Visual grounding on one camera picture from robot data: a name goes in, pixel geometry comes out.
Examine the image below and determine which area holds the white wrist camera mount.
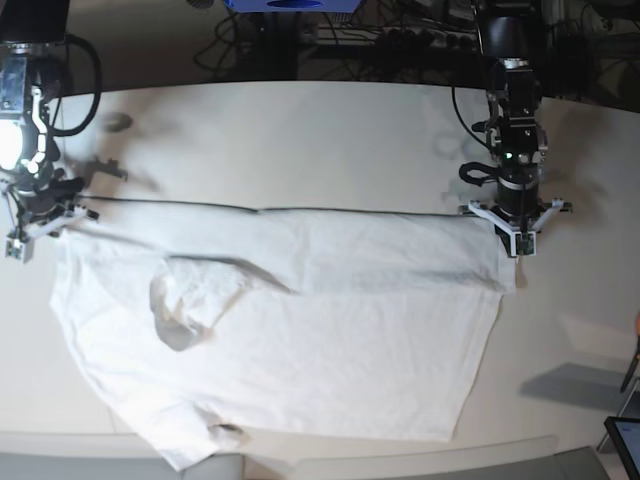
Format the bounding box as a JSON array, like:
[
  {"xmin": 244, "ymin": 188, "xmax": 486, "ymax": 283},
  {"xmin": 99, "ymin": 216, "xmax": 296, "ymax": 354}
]
[
  {"xmin": 458, "ymin": 198, "xmax": 573, "ymax": 258},
  {"xmin": 1, "ymin": 180, "xmax": 100, "ymax": 263}
]

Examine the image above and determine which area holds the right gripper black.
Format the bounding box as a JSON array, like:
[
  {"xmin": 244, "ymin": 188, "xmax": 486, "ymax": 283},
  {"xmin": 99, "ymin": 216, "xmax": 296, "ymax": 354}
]
[{"xmin": 9, "ymin": 176, "xmax": 85, "ymax": 225}]

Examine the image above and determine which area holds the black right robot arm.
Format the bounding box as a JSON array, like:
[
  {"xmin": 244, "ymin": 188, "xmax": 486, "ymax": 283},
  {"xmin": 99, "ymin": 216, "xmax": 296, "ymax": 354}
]
[{"xmin": 1, "ymin": 1, "xmax": 103, "ymax": 229}]

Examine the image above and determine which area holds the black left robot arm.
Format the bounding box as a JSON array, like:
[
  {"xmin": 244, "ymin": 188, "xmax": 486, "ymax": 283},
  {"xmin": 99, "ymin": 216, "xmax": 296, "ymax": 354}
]
[{"xmin": 459, "ymin": 1, "xmax": 546, "ymax": 232}]

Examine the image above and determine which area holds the white T-shirt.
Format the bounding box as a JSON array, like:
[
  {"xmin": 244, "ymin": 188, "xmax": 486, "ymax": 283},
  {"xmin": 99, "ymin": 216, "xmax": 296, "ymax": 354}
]
[{"xmin": 51, "ymin": 205, "xmax": 516, "ymax": 470}]

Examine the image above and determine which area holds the black tripod leg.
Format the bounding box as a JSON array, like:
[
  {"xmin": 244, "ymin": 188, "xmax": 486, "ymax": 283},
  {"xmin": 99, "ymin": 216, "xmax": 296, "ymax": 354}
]
[{"xmin": 619, "ymin": 314, "xmax": 640, "ymax": 393}]

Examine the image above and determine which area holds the grey chair left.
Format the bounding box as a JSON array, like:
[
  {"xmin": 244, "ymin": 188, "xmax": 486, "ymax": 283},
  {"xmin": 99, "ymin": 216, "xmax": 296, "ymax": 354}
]
[{"xmin": 1, "ymin": 453, "xmax": 245, "ymax": 480}]

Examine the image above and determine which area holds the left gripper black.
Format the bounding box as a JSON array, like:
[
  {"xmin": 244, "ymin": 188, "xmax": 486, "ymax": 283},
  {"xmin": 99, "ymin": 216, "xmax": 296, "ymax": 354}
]
[{"xmin": 494, "ymin": 167, "xmax": 540, "ymax": 225}]

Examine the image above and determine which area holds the blue box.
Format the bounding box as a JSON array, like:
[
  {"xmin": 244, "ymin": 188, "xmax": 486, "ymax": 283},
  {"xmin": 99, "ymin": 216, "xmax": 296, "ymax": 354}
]
[{"xmin": 224, "ymin": 0, "xmax": 361, "ymax": 13}]

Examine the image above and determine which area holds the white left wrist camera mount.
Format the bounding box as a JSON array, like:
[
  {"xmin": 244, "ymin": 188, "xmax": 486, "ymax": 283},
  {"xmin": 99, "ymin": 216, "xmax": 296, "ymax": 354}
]
[{"xmin": 458, "ymin": 198, "xmax": 573, "ymax": 258}]

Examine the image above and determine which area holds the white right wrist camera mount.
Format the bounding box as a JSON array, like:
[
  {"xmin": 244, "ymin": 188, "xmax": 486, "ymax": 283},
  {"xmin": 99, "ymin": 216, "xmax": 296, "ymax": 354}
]
[{"xmin": 1, "ymin": 180, "xmax": 100, "ymax": 263}]

